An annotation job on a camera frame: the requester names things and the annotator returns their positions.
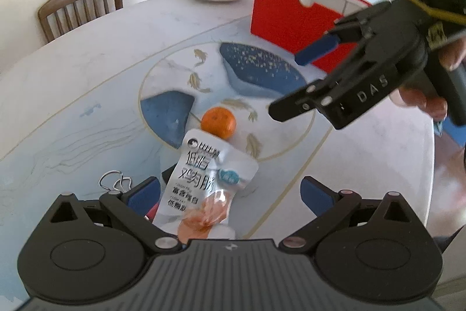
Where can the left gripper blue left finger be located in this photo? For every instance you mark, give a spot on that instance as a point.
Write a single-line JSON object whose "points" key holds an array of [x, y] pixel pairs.
{"points": [[144, 198]]}

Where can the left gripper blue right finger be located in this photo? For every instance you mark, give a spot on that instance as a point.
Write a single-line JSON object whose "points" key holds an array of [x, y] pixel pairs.
{"points": [[317, 197]]}

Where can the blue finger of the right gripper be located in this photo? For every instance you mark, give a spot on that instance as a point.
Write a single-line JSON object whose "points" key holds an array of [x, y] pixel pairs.
{"points": [[296, 103], [317, 49]]}

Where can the pink binder clip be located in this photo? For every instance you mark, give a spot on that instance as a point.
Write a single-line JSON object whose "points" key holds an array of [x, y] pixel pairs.
{"points": [[117, 183]]}

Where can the chicken breast pouch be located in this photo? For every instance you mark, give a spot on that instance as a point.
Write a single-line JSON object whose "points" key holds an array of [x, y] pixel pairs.
{"points": [[198, 196]]}

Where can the orange tangerine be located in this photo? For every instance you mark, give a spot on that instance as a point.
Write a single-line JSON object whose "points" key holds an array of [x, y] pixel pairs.
{"points": [[219, 122]]}

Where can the person right hand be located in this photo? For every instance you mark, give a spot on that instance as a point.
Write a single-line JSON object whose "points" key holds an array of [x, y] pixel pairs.
{"points": [[437, 85]]}

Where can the red white cardboard box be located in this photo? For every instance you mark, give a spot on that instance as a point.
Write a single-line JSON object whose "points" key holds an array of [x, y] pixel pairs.
{"points": [[294, 24]]}

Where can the brown wooden chair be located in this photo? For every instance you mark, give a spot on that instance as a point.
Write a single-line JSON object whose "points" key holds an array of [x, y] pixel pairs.
{"points": [[58, 17]]}

